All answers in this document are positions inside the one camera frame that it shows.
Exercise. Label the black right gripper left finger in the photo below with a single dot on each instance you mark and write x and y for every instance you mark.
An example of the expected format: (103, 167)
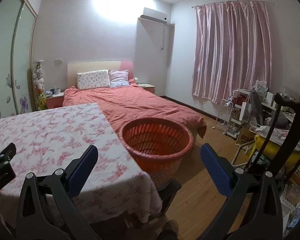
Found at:
(35, 219)

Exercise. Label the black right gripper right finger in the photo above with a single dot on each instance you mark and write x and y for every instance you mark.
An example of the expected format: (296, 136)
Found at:
(263, 218)

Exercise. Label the floral pink white tablecloth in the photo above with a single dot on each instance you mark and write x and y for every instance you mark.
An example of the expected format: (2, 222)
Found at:
(51, 139)

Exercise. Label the pink bedside table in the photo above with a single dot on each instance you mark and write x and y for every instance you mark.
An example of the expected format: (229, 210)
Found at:
(55, 101)
(147, 87)

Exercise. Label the cluttered desk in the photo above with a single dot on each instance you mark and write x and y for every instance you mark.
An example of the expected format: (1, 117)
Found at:
(252, 105)

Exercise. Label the orange plastic laundry basket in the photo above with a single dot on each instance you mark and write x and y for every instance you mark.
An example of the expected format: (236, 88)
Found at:
(158, 146)

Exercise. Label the bed with coral duvet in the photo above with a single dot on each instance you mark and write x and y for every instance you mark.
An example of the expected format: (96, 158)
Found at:
(121, 105)

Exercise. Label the white floral pillow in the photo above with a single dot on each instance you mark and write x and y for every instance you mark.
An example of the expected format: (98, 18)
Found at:
(93, 79)

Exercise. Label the glass sliding wardrobe doors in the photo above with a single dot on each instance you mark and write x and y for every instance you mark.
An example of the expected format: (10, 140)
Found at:
(17, 21)

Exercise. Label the pink striped pillow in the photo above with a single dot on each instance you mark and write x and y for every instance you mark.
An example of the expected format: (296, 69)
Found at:
(119, 78)

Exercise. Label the right pink bedside table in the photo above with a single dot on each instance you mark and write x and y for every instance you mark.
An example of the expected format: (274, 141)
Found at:
(147, 87)

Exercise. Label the pink striped curtain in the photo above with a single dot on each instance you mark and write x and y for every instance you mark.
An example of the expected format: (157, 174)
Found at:
(233, 48)

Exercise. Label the white air conditioner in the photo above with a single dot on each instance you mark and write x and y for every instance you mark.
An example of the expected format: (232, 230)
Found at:
(154, 15)

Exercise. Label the white wire rack cart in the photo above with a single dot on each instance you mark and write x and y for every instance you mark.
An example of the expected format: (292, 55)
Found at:
(229, 119)

